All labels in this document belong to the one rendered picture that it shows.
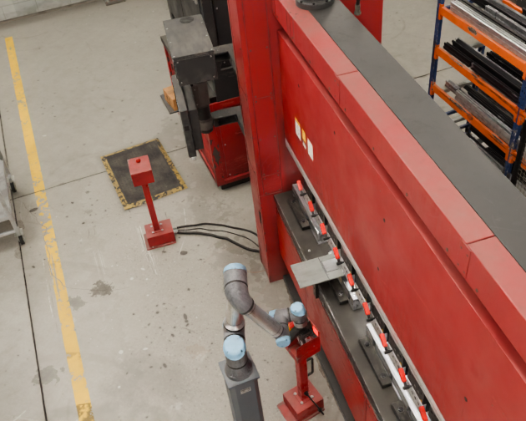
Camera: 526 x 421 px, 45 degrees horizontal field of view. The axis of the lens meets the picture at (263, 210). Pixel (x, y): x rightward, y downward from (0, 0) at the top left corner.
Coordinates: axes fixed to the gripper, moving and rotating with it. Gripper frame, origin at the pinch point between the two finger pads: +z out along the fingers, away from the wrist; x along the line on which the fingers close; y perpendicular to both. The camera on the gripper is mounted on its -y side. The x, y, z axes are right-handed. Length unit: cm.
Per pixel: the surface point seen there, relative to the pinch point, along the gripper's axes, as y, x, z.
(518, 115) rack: 226, 59, -9
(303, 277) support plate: 18.9, 21.1, -25.4
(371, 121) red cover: 37, -26, -154
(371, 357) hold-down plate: 20.9, -36.8, -15.7
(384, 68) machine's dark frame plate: 64, 1, -152
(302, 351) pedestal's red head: -2.2, -4.8, -2.4
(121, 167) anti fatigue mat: -10, 312, 71
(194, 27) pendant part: 41, 156, -119
